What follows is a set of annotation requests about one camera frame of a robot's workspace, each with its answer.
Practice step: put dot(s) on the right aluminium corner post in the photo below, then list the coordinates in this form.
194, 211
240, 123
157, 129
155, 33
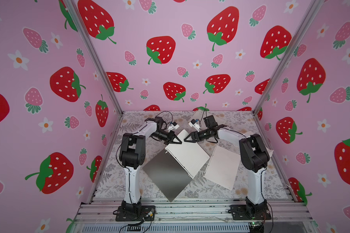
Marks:
303, 27

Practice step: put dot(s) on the aluminium frame rail base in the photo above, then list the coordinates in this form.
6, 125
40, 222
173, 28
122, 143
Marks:
196, 216

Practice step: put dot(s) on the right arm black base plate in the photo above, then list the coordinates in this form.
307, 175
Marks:
245, 212

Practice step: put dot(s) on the aluminium corner post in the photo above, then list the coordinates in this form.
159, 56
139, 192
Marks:
75, 15
303, 27

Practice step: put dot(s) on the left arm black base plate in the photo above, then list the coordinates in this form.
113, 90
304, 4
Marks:
146, 213

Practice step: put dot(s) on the white spiral notebook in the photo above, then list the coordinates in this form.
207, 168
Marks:
199, 115

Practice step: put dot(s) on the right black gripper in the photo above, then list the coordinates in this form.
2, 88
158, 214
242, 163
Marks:
195, 136

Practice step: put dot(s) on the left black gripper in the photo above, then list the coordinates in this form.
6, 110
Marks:
171, 135

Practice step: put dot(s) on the dark brown spiral notebook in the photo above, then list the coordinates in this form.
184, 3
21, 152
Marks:
172, 169

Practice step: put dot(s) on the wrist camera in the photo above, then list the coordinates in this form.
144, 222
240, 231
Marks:
195, 123
173, 126

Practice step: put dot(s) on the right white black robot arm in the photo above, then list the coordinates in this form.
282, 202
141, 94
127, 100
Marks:
253, 152

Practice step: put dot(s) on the left aluminium corner post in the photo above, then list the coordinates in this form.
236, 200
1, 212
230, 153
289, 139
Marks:
75, 15

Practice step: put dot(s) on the torn lined paper page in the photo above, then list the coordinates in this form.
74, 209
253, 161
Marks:
258, 143

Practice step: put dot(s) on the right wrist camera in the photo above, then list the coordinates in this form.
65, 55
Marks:
195, 123

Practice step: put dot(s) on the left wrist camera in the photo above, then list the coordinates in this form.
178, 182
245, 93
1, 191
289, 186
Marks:
173, 126

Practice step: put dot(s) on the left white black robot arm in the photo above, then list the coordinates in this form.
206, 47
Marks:
132, 156

